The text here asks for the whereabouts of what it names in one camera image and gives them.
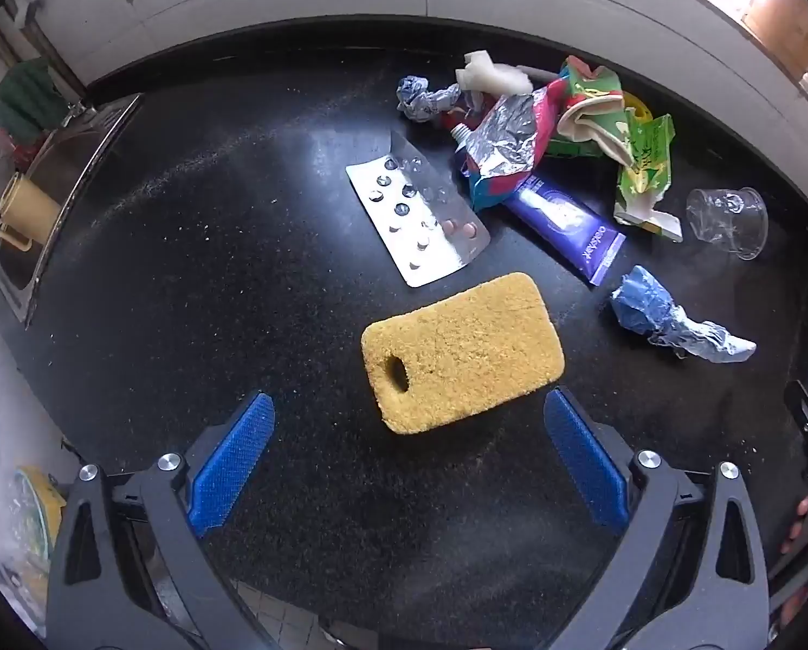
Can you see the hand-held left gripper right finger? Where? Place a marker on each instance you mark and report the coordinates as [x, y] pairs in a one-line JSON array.
[[585, 464]]

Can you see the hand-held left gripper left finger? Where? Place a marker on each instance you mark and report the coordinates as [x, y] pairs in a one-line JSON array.
[[233, 464]]

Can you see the yellow sponge with hole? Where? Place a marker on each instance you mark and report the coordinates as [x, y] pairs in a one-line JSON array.
[[471, 345]]

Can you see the clear plastic cup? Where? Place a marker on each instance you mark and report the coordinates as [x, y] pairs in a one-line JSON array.
[[729, 216]]

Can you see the purple squeeze tube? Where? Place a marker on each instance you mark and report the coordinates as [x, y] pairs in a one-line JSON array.
[[566, 223]]

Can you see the green paper carton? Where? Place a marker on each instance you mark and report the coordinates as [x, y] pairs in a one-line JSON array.
[[644, 162], [593, 88]]

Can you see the silver pill blister pack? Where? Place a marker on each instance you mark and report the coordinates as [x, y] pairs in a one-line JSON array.
[[410, 230]]

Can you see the foil-lined snack wrapper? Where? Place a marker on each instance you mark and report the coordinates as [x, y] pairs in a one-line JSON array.
[[505, 135]]

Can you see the blue-grey paper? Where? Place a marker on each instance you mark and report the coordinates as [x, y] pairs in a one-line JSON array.
[[421, 101]]

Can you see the white foam piece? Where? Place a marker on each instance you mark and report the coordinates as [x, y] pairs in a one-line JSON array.
[[492, 74]]

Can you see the person's right hand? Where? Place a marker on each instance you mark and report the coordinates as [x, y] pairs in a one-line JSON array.
[[798, 521]]

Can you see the yellow mug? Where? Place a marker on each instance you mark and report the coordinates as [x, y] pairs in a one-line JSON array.
[[31, 210]]

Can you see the yellow round lid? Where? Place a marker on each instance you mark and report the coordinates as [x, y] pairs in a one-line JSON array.
[[637, 107]]

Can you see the steel sink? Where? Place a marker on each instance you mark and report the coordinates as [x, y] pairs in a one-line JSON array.
[[85, 156]]

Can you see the small white tube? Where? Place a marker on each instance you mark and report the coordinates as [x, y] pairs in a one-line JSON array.
[[459, 127]]

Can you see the cardboard box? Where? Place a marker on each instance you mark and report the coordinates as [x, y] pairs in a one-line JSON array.
[[790, 27]]

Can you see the green cloth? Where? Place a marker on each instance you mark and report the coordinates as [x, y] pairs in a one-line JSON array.
[[21, 98]]

